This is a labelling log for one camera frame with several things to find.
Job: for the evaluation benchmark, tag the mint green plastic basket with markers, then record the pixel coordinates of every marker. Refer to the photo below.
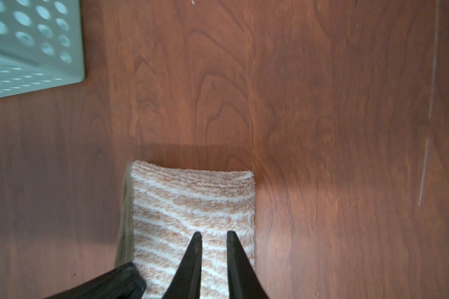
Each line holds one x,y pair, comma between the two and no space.
41,45

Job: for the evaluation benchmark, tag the striped brown square dishcloth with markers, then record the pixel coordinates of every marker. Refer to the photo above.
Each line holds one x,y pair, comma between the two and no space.
163,207

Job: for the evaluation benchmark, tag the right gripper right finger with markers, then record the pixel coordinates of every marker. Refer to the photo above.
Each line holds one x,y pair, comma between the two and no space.
242,280

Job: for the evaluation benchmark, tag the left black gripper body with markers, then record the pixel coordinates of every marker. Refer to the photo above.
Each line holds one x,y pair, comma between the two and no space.
124,282

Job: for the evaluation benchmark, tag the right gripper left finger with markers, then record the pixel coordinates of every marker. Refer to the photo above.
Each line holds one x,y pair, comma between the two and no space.
186,283

